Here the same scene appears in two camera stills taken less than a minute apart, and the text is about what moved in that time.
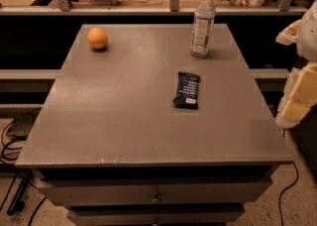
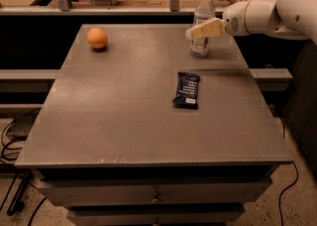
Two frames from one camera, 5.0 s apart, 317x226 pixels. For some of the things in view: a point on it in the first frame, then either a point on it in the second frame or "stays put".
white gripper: x=309 y=40 → x=233 y=22
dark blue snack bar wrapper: x=187 y=90 stays put
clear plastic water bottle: x=203 y=25 stays put
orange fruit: x=97 y=38 stays put
